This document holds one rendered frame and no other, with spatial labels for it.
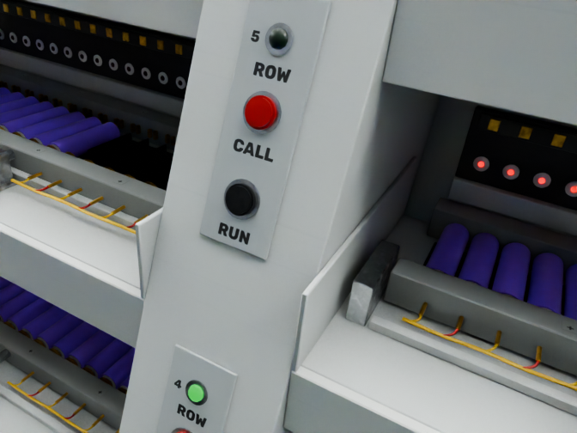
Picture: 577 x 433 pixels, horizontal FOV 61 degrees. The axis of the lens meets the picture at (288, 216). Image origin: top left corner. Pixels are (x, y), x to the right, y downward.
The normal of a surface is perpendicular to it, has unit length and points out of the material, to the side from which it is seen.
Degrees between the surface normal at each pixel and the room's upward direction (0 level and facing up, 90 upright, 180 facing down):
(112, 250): 19
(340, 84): 90
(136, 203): 109
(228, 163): 90
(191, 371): 90
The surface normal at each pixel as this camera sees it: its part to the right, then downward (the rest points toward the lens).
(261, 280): -0.40, 0.11
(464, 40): -0.47, 0.42
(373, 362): 0.10, -0.85
